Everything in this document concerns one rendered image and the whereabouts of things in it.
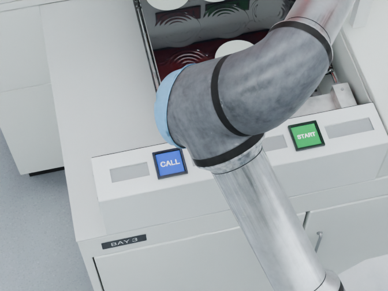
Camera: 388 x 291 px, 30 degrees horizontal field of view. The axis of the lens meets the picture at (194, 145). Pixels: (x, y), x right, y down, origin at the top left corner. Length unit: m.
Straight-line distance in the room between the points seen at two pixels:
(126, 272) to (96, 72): 0.45
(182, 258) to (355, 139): 0.48
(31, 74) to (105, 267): 0.64
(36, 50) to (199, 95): 0.98
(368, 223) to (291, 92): 0.81
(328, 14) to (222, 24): 0.61
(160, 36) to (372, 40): 0.44
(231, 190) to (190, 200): 0.32
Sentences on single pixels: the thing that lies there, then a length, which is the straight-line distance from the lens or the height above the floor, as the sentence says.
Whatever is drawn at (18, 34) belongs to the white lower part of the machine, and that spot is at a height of 0.73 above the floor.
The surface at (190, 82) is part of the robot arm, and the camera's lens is 0.99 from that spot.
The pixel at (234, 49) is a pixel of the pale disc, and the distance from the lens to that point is 1.56.
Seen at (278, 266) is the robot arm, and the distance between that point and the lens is 1.11.
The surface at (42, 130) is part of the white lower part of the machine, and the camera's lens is 2.19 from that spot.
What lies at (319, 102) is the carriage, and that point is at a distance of 1.52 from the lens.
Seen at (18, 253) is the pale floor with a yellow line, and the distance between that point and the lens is 2.36.
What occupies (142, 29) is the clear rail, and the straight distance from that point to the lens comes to 1.59.
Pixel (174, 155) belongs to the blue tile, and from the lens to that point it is 1.33.
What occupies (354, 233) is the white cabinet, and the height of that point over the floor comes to 0.56.
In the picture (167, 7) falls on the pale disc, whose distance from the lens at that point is 1.64.
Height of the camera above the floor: 2.10
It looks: 58 degrees down
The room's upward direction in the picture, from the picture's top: 1 degrees counter-clockwise
